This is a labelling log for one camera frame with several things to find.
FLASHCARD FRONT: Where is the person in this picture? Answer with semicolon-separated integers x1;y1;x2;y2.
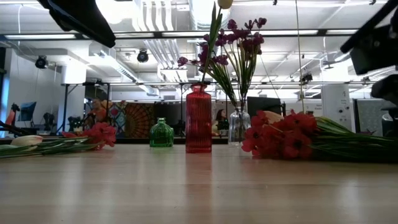
215;108;228;131
85;98;109;124

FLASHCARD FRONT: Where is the green glass vase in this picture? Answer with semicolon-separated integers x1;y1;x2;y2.
149;117;175;148

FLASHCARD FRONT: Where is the colourful mandala tapestry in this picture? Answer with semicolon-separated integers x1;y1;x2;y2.
107;101;156;139

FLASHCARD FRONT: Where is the overhead LED light bar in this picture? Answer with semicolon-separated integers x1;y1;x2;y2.
0;28;358;40

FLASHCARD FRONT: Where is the thin hanging cable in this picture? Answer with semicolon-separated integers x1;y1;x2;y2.
294;0;305;113

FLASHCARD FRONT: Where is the black-legged background table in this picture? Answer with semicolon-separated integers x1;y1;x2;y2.
61;81;111;125

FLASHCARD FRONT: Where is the black computer monitor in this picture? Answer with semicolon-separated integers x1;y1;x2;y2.
247;96;283;116

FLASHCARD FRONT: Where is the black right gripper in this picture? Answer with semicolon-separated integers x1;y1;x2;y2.
340;0;398;106

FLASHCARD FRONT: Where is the red ribbed glass vase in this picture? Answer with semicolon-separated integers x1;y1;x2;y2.
185;83;213;154

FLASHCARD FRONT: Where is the small tilted monitor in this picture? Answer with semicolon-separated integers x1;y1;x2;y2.
17;101;37;122

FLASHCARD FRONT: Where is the clear ribbed glass vase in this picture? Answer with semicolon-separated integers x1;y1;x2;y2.
228;106;251;146

